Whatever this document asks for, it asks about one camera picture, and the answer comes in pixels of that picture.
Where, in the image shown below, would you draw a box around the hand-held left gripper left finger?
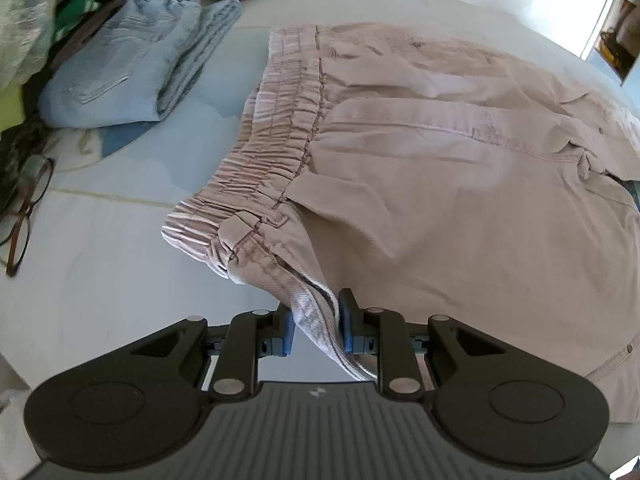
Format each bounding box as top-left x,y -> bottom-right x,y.
125,305 -> 297,402

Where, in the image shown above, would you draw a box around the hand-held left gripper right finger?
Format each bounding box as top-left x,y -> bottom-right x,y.
338,287 -> 506,402

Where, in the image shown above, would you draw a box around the beige pants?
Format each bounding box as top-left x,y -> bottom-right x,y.
161,22 -> 640,423

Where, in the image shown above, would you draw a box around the brown framed glasses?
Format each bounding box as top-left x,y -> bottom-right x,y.
0,155 -> 55,277

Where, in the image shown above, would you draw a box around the light blue jeans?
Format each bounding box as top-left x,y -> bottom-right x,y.
37,0 -> 244,129

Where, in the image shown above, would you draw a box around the yellow bag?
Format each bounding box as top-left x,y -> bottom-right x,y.
599,30 -> 627,62

